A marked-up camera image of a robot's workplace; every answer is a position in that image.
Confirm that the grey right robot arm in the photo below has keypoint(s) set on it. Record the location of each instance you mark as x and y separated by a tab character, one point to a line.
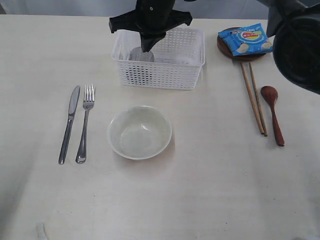
294	26

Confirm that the brown wooden plate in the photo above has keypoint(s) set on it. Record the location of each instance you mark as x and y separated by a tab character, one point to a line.
245	55

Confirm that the dark red wooden spoon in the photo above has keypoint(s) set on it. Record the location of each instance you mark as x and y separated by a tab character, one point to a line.
270	95

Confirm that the brown wooden chopstick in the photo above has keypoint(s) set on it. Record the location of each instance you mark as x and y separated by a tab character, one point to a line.
260	111
251	98

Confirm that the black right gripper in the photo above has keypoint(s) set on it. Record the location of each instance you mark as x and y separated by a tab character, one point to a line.
151	19

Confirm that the silver metal fork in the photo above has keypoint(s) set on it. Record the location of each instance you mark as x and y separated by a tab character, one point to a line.
88	104

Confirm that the silver table knife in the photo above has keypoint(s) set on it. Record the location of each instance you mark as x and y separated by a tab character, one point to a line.
71	115

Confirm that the blue chips bag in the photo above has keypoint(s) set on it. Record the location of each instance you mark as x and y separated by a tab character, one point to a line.
247	40

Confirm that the clear textured glass bowl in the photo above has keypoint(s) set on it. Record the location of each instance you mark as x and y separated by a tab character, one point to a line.
139	133

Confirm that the white perforated plastic basket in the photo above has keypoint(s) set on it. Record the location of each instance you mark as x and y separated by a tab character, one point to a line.
176	63

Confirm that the grey metal cup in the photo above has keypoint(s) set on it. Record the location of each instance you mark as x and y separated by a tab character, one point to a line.
136	54

